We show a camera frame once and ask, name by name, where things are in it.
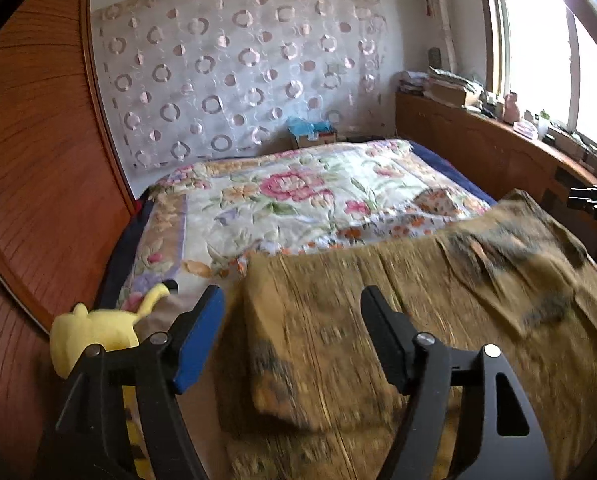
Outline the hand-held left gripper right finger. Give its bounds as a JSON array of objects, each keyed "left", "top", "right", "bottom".
[{"left": 361, "top": 285, "right": 554, "bottom": 480}]

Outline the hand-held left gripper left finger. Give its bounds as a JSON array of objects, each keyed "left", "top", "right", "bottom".
[{"left": 36, "top": 285, "right": 225, "bottom": 480}]

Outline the yellow-brown patterned garment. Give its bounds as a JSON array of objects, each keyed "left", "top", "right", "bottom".
[{"left": 212, "top": 189, "right": 597, "bottom": 480}]

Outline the yellow plush toy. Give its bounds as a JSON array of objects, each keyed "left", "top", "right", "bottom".
[{"left": 50, "top": 282, "right": 176, "bottom": 381}]

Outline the folded brown patterned cloth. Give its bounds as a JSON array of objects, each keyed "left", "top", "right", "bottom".
[{"left": 413, "top": 187, "right": 461, "bottom": 213}]

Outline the window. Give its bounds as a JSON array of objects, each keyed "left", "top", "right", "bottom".
[{"left": 478, "top": 0, "right": 597, "bottom": 151}]

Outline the floral quilt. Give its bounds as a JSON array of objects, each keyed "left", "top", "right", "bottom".
[{"left": 113, "top": 139, "right": 494, "bottom": 311}]

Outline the flat cardboard box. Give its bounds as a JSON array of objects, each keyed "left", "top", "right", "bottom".
[{"left": 428, "top": 82, "right": 481, "bottom": 107}]

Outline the stack of papers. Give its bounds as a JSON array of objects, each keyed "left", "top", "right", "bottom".
[{"left": 425, "top": 66, "right": 484, "bottom": 93}]

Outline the blue plastic bag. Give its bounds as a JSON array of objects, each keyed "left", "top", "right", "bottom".
[{"left": 287, "top": 116, "right": 319, "bottom": 136}]

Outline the wooden wardrobe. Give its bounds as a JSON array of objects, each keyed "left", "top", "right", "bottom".
[{"left": 0, "top": 0, "right": 146, "bottom": 480}]

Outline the beige window curtain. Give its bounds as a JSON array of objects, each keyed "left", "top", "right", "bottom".
[{"left": 413, "top": 0, "right": 459, "bottom": 68}]

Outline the circle patterned sheer curtain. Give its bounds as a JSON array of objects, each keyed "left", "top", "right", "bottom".
[{"left": 91, "top": 0, "right": 394, "bottom": 170}]

